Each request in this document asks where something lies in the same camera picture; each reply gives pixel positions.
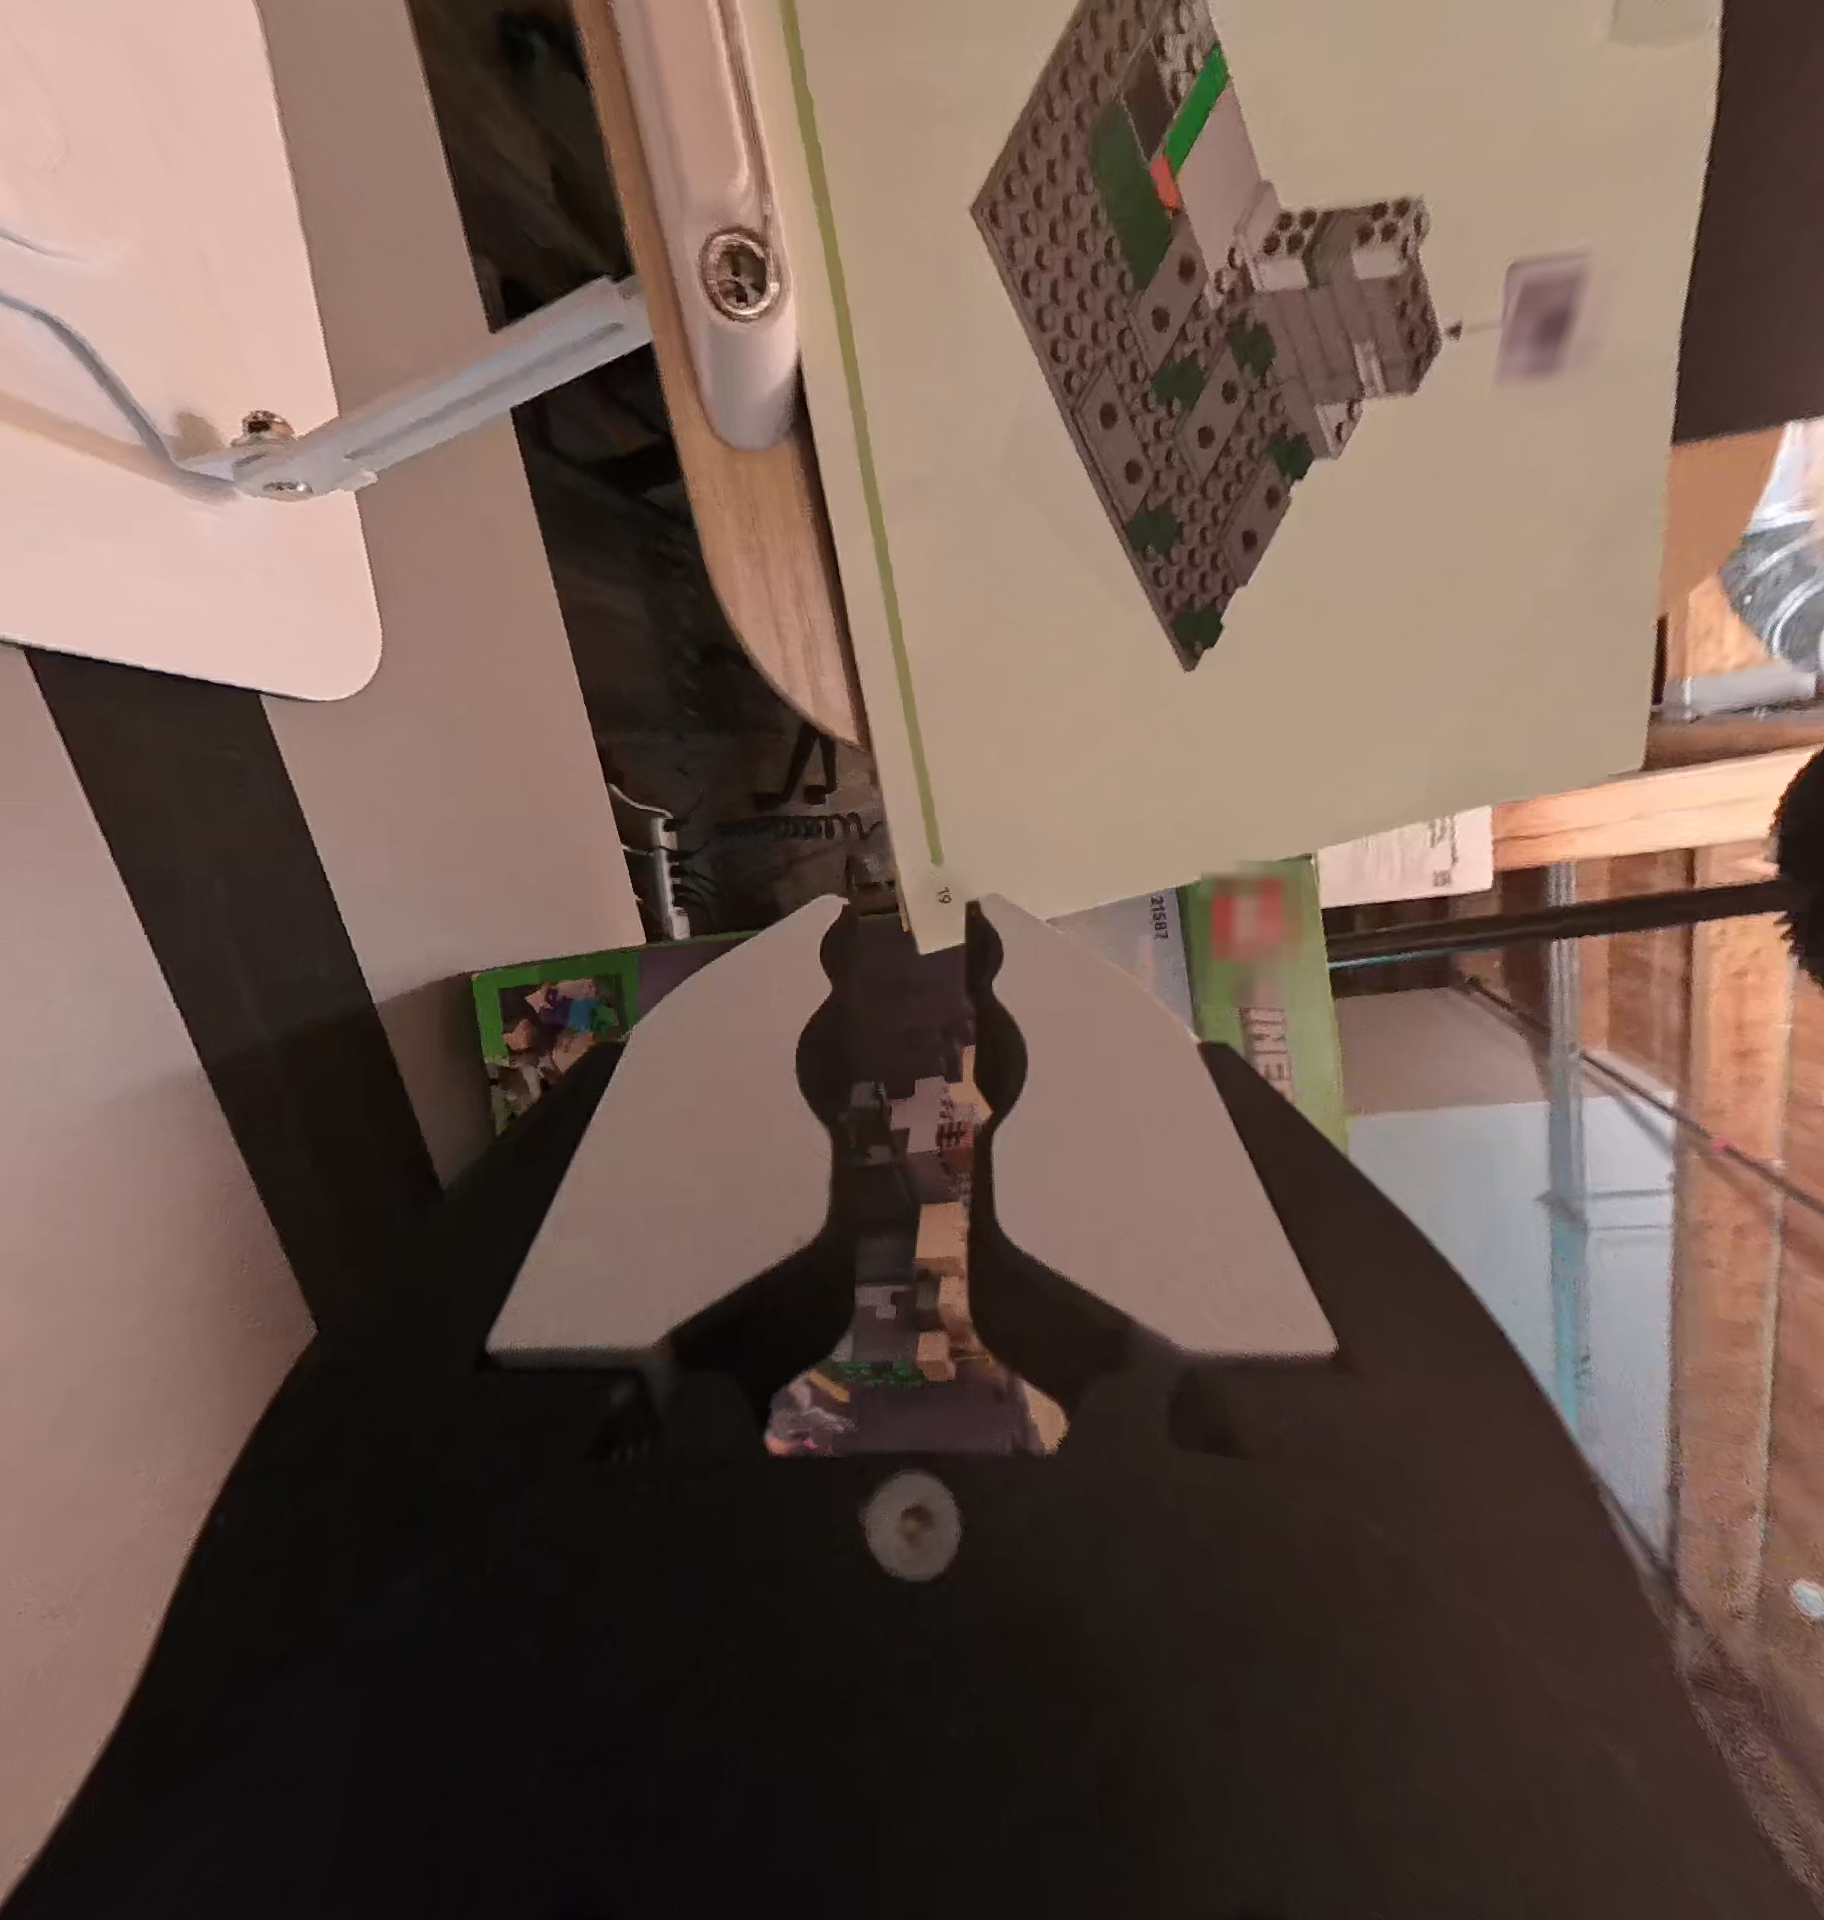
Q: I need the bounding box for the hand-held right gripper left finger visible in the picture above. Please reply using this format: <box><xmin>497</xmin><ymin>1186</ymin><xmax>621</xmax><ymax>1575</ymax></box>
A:
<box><xmin>484</xmin><ymin>891</ymin><xmax>857</xmax><ymax>1370</ymax></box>

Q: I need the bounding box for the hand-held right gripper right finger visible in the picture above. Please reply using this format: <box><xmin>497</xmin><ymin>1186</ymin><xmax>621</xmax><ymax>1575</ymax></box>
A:
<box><xmin>961</xmin><ymin>891</ymin><xmax>1344</xmax><ymax>1367</ymax></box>

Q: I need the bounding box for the building instruction booklet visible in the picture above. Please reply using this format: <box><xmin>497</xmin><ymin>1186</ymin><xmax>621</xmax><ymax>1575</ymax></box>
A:
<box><xmin>778</xmin><ymin>0</ymin><xmax>1727</xmax><ymax>959</ymax></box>

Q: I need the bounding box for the green toy set box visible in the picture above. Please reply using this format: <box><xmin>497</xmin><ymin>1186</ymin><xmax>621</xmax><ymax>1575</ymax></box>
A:
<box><xmin>469</xmin><ymin>856</ymin><xmax>1353</xmax><ymax>1460</ymax></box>

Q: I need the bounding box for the black rod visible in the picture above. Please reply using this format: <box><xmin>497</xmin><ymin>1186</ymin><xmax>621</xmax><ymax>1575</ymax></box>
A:
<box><xmin>1324</xmin><ymin>884</ymin><xmax>1793</xmax><ymax>969</ymax></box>

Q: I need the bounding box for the white wooden book stand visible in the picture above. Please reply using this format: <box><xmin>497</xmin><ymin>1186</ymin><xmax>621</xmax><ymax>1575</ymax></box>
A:
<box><xmin>0</xmin><ymin>0</ymin><xmax>877</xmax><ymax>752</ymax></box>

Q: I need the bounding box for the dark panel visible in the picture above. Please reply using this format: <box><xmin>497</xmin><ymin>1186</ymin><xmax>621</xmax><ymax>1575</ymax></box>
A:
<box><xmin>1669</xmin><ymin>0</ymin><xmax>1824</xmax><ymax>448</ymax></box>

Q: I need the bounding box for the silver air duct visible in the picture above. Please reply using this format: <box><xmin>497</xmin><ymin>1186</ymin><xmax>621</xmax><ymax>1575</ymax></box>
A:
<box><xmin>1720</xmin><ymin>421</ymin><xmax>1824</xmax><ymax>694</ymax></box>

